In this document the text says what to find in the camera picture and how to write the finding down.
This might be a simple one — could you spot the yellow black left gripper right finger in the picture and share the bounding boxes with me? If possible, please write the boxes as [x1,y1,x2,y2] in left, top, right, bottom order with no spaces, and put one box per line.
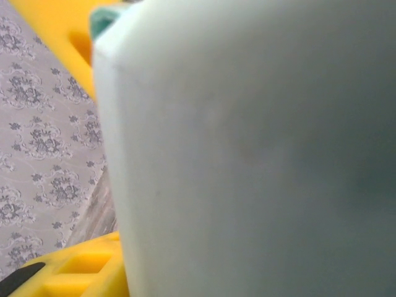
[0,231,131,297]

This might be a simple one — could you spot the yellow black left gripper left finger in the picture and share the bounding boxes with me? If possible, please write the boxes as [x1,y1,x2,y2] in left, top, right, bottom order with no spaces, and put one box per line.
[8,0,124,101]

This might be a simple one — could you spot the light blue paper box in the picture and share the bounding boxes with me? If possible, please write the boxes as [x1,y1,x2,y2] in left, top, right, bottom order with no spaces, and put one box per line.
[89,0,396,297]

